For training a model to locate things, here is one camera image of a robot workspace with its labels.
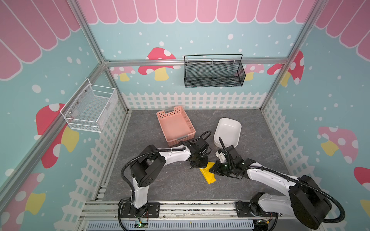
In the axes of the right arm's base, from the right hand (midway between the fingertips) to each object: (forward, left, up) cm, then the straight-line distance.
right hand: (208, 170), depth 83 cm
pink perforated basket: (+37, +21, -4) cm, 43 cm away
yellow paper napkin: (-2, 0, -3) cm, 4 cm away
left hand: (+3, +1, -4) cm, 5 cm away
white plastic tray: (+33, -19, -6) cm, 38 cm away
